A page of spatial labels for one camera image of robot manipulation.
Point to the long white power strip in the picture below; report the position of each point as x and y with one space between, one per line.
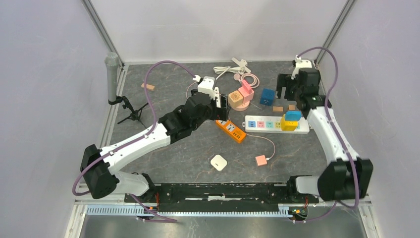
272 124

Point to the orange power strip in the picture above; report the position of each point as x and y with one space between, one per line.
232 130

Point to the white square adapter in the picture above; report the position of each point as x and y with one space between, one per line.
218 162

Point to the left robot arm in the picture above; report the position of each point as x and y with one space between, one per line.
101 167

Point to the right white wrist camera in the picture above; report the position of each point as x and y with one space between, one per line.
300 63

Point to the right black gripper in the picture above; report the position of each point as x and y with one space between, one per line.
285 80

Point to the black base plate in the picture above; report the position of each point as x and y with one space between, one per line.
223 197

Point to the pink charger plug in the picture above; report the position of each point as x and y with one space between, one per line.
261 160

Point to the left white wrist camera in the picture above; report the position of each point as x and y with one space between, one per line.
207 85

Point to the light blue adapter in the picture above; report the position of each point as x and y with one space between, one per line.
293 116

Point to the black tripod stand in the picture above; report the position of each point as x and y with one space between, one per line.
135 115

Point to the pink cube socket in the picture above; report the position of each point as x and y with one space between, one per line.
246 91

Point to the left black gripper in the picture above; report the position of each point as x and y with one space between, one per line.
221 113

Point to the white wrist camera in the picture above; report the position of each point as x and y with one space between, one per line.
300 63
207 85

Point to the yellow cube adapter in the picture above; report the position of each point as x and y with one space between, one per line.
288 125

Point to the pink round base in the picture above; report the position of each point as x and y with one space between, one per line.
241 107

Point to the beige cube socket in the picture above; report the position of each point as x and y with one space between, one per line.
235 99

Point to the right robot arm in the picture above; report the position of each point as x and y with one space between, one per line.
347 175

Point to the grey microphone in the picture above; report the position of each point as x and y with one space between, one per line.
112 65

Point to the dark blue cube adapter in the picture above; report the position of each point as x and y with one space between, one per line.
267 97

